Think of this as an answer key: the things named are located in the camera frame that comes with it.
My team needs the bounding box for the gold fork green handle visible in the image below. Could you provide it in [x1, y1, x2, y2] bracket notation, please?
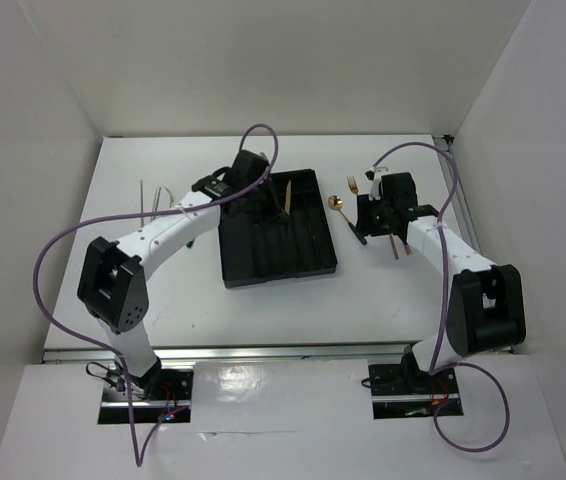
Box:
[162, 186, 175, 208]
[347, 176, 359, 195]

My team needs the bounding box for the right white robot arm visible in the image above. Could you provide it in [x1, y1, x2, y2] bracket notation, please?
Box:
[356, 167, 526, 393]

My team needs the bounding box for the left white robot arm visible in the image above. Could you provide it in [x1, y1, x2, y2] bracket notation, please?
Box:
[77, 149, 273, 399]

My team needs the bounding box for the black cutlery organizer tray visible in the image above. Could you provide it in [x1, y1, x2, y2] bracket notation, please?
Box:
[218, 169, 338, 288]

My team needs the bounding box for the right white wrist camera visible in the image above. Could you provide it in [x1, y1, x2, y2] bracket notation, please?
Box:
[365, 166, 389, 201]

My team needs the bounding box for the aluminium right side rail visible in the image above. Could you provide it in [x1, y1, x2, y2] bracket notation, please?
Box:
[432, 135, 481, 253]

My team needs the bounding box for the aluminium rail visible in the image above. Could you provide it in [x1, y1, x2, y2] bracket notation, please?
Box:
[41, 341, 419, 366]
[432, 135, 481, 253]

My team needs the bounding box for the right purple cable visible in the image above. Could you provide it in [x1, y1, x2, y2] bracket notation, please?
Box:
[371, 143, 511, 454]

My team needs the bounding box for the purple cable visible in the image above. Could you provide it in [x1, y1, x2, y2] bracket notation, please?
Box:
[31, 122, 280, 467]
[371, 143, 511, 454]

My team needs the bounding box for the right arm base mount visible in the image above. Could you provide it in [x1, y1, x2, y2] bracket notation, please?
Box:
[360, 364, 464, 420]

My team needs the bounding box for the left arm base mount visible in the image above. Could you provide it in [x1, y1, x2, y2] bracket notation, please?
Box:
[85, 362, 194, 425]

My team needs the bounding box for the aluminium front rail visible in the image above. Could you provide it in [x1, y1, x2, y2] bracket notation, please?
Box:
[41, 341, 419, 366]

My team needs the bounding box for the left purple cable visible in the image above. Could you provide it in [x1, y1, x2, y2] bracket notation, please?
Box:
[31, 122, 280, 467]

